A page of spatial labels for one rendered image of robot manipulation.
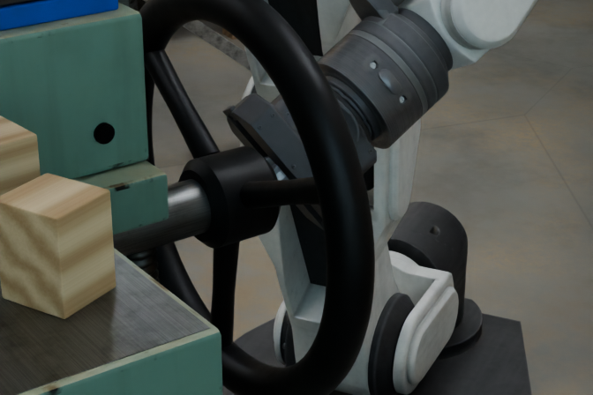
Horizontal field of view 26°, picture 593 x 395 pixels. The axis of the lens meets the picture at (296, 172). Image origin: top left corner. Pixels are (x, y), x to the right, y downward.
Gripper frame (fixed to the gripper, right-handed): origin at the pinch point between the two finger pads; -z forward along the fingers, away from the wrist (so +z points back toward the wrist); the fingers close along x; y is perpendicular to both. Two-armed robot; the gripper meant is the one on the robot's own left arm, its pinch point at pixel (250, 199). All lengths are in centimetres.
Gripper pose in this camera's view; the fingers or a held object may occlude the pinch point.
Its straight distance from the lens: 97.8
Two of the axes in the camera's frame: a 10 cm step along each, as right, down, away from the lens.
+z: 7.1, -6.6, 2.6
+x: -6.4, -7.5, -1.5
